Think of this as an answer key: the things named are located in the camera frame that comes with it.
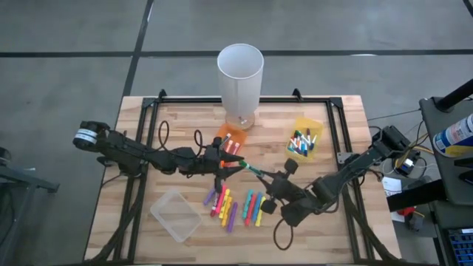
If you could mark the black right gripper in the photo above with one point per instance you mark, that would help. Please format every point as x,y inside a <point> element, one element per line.
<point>282,190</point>

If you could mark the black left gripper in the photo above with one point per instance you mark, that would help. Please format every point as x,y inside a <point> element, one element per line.
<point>207,162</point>

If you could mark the orange fat marker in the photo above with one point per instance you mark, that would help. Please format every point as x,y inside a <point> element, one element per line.
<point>230,146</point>

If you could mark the pink white fat marker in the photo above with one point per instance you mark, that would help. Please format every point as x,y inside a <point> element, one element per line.
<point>235,148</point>

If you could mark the green white fat marker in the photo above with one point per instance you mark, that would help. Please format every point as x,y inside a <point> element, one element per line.
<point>252,169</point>
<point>226,139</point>

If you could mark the blue highlighter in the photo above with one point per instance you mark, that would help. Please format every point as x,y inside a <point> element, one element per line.
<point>256,207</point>

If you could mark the lavender highlighter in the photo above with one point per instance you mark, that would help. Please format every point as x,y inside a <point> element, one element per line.
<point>209,197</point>

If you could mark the orange plastic bin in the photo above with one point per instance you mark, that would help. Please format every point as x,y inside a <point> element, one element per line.
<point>240,136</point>

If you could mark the pink highlighter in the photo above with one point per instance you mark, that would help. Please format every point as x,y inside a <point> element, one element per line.
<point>221,201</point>

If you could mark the teal highlighter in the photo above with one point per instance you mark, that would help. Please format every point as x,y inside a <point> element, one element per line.
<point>247,204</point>

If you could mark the red highlighter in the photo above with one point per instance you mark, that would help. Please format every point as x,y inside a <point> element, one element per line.
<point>251,210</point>

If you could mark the yellow highlighter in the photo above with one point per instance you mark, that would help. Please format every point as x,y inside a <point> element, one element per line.
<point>258,218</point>
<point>225,202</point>

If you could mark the dark red fat marker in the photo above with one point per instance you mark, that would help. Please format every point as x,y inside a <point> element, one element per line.
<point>214,208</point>

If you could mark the blue thin dry-erase marker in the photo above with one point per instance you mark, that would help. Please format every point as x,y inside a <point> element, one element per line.
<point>314,140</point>
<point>303,148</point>

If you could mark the orange thin dry-erase marker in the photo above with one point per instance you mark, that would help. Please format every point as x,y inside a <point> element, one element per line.
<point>298,145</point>

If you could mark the red thin dry-erase marker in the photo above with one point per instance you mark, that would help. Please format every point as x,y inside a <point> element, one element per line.
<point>293,142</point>

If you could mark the orange-yellow highlighter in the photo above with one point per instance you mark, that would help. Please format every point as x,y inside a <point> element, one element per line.
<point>227,214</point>

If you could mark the white thin dry-erase marker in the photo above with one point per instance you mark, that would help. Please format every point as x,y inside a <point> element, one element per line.
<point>302,139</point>

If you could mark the green thin dry-erase marker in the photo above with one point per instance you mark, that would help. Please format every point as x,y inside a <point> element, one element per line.
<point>296,133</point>

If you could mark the purple highlighter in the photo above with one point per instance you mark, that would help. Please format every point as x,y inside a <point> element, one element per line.
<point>232,218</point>

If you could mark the black thin dry-erase marker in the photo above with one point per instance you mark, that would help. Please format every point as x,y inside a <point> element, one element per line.
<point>308,134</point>

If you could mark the yellow plastic bin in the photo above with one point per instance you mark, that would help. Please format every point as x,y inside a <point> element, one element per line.
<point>303,123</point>

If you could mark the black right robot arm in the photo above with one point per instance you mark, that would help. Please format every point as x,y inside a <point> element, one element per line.
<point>351,170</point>

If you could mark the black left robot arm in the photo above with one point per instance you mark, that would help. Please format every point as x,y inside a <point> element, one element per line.
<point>129,151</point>

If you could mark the clear plastic bin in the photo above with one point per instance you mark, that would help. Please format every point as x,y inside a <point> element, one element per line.
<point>175,216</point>

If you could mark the white cylindrical cup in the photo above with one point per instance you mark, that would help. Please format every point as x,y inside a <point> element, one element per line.
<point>240,85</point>

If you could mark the white paper sheet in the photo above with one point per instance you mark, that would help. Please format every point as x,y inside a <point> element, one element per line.
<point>391,186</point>

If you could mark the small blue white device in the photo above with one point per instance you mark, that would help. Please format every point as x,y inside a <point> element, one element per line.
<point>407,165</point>

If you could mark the small red object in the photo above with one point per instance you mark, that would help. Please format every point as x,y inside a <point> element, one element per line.
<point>408,211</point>

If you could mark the black bar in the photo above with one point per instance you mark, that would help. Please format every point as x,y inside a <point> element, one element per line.
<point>417,196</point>

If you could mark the grey equipment cart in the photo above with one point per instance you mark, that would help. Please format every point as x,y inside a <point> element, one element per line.
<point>443,166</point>

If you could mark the blue white spray can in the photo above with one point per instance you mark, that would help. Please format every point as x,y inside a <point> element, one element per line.
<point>454,136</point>

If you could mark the grey metal stand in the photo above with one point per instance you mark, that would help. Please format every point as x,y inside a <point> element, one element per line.
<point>33,181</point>

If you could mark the backlit keyboard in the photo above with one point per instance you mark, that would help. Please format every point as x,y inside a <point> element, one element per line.
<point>462,247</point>

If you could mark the black pole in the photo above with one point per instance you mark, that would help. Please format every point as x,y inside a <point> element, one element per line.
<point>454,97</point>

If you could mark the black metal table frame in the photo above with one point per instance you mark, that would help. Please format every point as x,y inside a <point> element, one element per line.
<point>184,99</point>

